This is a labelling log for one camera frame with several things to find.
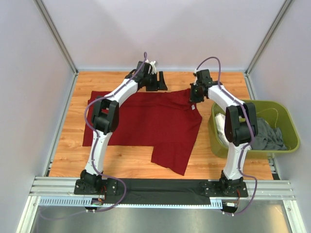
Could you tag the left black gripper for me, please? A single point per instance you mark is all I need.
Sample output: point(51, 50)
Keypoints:
point(160, 85)

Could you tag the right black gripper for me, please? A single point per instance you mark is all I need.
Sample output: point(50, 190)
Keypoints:
point(194, 86)

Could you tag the red t-shirt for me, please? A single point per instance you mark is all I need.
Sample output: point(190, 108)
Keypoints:
point(167, 121)

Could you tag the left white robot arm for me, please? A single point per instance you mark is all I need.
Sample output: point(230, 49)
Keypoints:
point(102, 117)

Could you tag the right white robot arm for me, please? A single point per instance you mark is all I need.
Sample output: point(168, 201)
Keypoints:
point(240, 126)

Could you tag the white t-shirt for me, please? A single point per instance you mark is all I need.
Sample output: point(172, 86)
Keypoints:
point(220, 125)

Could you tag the green plastic bin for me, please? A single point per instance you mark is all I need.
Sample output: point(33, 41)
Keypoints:
point(275, 114)

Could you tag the grey t-shirt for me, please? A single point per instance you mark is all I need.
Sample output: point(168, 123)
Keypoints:
point(268, 138)

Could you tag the black cloth strip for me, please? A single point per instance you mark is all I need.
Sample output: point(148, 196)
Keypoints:
point(163, 191)

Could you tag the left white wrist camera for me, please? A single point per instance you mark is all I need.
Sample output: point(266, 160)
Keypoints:
point(153, 65)

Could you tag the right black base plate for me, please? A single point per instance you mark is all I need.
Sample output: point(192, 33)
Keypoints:
point(222, 188)

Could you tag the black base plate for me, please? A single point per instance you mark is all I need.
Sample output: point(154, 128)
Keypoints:
point(222, 188)
point(101, 187)

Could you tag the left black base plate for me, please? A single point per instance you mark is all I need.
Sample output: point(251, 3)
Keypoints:
point(101, 187)

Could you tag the slotted cable duct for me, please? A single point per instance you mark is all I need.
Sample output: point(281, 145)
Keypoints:
point(91, 202)

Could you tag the left aluminium frame post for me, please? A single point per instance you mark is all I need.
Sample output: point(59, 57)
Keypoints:
point(55, 33)

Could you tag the aluminium frame post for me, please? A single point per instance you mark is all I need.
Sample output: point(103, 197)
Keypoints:
point(55, 33)
point(269, 35)

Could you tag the aluminium mounting rail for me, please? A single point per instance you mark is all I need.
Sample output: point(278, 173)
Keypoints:
point(64, 186)

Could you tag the right aluminium frame post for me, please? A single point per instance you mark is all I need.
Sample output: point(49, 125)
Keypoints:
point(269, 35)

